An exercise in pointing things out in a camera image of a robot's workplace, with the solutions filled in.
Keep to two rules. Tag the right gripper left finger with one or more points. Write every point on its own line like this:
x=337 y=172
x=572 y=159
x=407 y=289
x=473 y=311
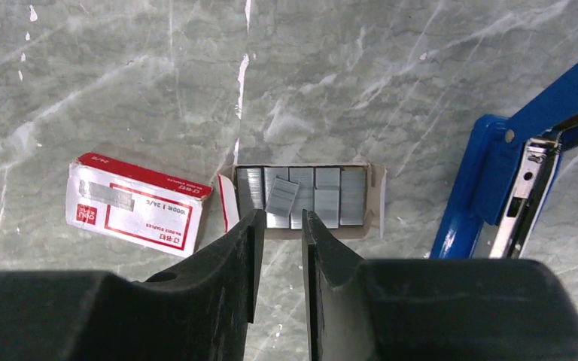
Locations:
x=197 y=309

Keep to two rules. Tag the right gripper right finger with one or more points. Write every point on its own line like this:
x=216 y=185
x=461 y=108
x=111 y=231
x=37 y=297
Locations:
x=431 y=309

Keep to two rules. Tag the cardboard staple tray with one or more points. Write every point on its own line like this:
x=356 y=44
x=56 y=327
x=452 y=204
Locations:
x=374 y=214

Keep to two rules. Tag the red white staple box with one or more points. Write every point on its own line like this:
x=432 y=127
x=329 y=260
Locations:
x=135 y=204

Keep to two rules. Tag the silver staple strip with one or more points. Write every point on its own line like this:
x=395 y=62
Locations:
x=282 y=196

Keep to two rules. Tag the blue stapler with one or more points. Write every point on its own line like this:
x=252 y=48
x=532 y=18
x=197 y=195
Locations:
x=507 y=171

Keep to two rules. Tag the silver staple strips in tray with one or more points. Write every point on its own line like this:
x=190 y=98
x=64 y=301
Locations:
x=337 y=194

